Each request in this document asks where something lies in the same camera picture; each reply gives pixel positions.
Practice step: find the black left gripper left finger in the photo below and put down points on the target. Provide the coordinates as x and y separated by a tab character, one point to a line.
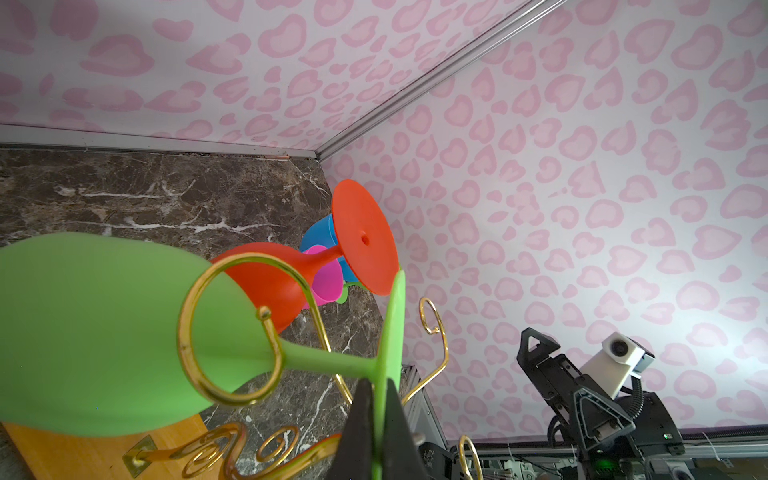
353	459

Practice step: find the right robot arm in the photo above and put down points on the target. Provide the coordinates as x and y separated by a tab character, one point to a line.
655	433

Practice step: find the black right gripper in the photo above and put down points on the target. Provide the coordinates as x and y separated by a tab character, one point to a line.
586	402

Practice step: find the magenta wine glass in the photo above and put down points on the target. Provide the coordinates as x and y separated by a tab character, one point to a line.
328	283

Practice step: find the blue wine glass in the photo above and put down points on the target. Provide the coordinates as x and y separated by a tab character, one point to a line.
323	233

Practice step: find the gold wire glass rack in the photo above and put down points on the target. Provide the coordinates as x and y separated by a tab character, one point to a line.
194	340

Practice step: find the aluminium frame post right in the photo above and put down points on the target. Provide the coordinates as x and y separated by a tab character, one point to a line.
522	18

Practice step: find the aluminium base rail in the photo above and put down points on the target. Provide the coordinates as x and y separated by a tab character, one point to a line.
727	453

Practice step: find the orange wooden rack base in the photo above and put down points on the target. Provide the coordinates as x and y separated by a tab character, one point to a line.
34	454

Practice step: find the red wine glass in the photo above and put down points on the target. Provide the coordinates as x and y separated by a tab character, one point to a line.
364	240

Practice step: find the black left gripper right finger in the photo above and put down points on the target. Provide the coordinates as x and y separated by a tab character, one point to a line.
400	456

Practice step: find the green wine glass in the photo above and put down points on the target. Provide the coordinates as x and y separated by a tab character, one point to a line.
346	291
64	316

